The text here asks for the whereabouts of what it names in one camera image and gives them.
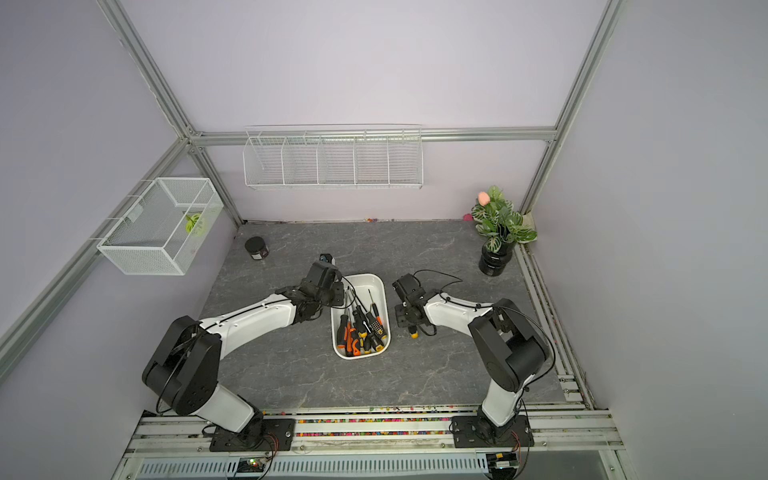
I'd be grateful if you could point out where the white plastic storage box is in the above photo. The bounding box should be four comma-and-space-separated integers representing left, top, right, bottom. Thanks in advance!
330, 273, 392, 361

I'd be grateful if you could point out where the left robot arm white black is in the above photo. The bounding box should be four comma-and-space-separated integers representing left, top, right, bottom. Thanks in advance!
142, 260, 343, 437

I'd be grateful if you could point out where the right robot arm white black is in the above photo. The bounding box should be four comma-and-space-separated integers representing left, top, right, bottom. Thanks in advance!
393, 274, 556, 430

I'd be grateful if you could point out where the small orange black screwdriver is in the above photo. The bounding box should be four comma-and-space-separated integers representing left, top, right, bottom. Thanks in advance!
368, 290, 386, 338

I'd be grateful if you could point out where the orange black large screwdriver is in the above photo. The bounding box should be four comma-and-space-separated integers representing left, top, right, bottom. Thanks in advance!
336, 313, 353, 357

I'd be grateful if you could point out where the small black jar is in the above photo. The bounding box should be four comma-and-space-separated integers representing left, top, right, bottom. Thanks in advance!
244, 236, 269, 261

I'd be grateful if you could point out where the artificial green potted plant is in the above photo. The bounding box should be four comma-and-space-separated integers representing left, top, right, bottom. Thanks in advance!
470, 185, 538, 277

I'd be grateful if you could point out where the green object in basket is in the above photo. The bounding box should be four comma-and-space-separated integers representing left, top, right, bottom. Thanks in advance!
185, 213, 203, 235

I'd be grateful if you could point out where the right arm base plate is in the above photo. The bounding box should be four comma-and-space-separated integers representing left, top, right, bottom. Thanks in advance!
448, 414, 535, 449

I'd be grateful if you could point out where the long white wire wall basket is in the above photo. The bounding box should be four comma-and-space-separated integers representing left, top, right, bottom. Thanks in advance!
242, 124, 424, 189

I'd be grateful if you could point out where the white perforated cable duct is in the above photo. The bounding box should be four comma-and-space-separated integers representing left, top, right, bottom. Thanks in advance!
136, 453, 490, 479

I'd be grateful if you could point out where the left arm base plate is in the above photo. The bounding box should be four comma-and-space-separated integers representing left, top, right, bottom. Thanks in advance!
209, 417, 297, 452

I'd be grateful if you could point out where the white wire cube basket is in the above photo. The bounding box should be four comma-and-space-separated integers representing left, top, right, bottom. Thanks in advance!
97, 177, 223, 276

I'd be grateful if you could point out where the aluminium frame rail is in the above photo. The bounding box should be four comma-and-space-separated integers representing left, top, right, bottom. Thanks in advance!
190, 124, 557, 147

